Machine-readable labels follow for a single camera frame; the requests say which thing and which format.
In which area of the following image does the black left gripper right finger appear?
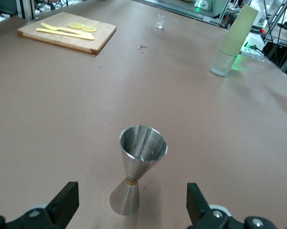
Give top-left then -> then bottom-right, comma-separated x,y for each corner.
186,182 -> 281,229

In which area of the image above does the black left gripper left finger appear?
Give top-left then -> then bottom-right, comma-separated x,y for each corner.
0,181 -> 80,229

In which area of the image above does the steel double jigger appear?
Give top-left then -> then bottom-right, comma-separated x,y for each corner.
109,125 -> 168,216

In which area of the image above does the small clear glass cup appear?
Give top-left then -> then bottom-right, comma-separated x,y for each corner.
155,13 -> 167,30

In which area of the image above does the yellow plastic knife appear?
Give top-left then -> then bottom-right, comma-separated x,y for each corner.
36,28 -> 95,41

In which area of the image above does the yellow plastic fork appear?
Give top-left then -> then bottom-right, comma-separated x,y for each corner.
40,22 -> 93,36

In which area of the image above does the wooden cutting board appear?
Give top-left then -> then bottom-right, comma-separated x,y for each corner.
16,11 -> 117,56

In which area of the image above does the green sleeved glass bottle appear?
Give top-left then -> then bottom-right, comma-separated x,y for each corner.
209,4 -> 259,78

